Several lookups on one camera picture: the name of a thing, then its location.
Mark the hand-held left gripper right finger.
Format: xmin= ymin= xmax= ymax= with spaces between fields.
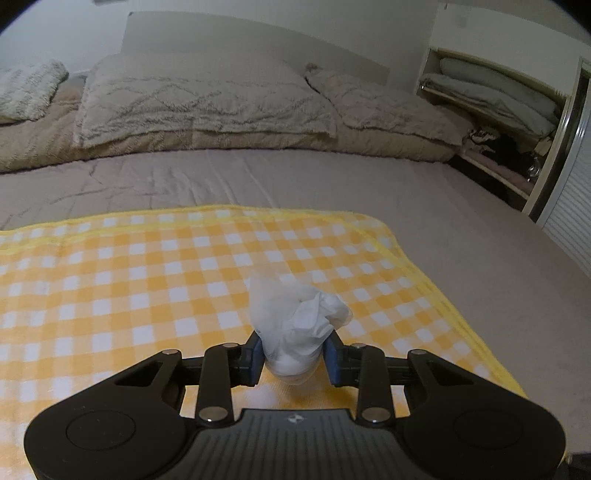
xmin=323 ymin=335 xmax=481 ymax=424

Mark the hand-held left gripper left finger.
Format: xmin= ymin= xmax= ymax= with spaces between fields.
xmin=113 ymin=331 xmax=266 ymax=424

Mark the white tissue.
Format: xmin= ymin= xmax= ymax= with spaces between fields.
xmin=248 ymin=272 xmax=354 ymax=386

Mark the yellow checked blanket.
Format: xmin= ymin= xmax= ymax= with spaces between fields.
xmin=0 ymin=204 xmax=529 ymax=480

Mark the bed with grey sheet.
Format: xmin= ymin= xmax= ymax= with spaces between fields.
xmin=0 ymin=148 xmax=591 ymax=467

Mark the white shelf unit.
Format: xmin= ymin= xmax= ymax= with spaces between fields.
xmin=416 ymin=46 xmax=583 ymax=213

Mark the large beige fluffy pillow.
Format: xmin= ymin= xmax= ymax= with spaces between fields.
xmin=74 ymin=52 xmax=340 ymax=148

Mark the dark clothes pile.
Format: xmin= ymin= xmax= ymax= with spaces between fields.
xmin=466 ymin=129 xmax=543 ymax=178

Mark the white louvered closet door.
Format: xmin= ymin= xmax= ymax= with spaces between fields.
xmin=522 ymin=58 xmax=591 ymax=278

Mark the folded grey bedding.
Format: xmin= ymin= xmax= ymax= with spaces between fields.
xmin=438 ymin=58 xmax=566 ymax=102
xmin=418 ymin=76 xmax=558 ymax=138

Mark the beige quilted comforter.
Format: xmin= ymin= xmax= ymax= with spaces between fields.
xmin=0 ymin=83 xmax=462 ymax=174

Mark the small pale fluffy pillow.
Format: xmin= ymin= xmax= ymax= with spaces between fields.
xmin=0 ymin=59 xmax=70 ymax=123

